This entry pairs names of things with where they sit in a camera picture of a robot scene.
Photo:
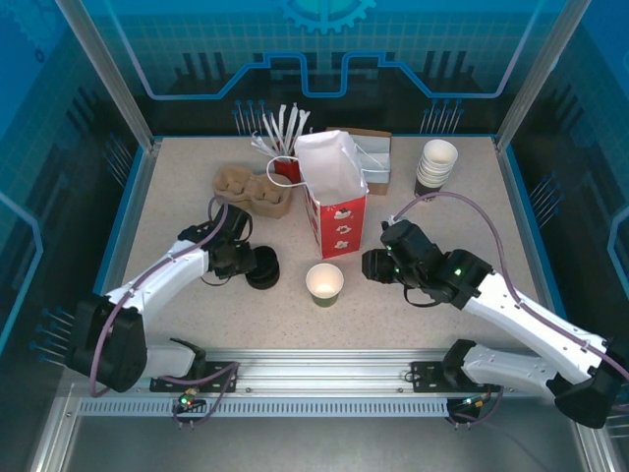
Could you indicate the green paper coffee cup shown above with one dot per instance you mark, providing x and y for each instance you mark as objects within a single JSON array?
[{"x": 324, "y": 287}]

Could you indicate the red white paper bag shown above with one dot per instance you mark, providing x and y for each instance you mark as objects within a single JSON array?
[{"x": 339, "y": 226}]

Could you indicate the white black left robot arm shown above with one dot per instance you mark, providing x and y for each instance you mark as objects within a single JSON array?
[{"x": 162, "y": 275}]

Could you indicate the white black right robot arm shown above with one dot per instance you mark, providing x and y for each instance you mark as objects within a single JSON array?
[{"x": 531, "y": 314}]

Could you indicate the black cup lid stack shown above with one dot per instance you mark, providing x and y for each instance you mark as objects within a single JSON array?
[{"x": 268, "y": 268}]

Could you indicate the red straw holder cup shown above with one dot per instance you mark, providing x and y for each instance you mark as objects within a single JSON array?
[{"x": 287, "y": 169}]

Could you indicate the stacked paper cups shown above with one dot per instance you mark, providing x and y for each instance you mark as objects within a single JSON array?
[{"x": 437, "y": 167}]

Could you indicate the brown cardboard napkin box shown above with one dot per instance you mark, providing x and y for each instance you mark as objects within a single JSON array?
[{"x": 378, "y": 187}]

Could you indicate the white paper napkins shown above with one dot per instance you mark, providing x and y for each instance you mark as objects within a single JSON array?
[{"x": 378, "y": 152}]

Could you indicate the blue silver table side rail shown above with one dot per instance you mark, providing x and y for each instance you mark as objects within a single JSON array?
[
  {"x": 518, "y": 196},
  {"x": 135, "y": 196}
]

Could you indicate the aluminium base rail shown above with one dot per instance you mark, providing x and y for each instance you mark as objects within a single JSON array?
[{"x": 319, "y": 369}]

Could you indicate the aluminium frame post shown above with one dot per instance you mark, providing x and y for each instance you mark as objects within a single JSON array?
[
  {"x": 113, "y": 74},
  {"x": 535, "y": 74}
]

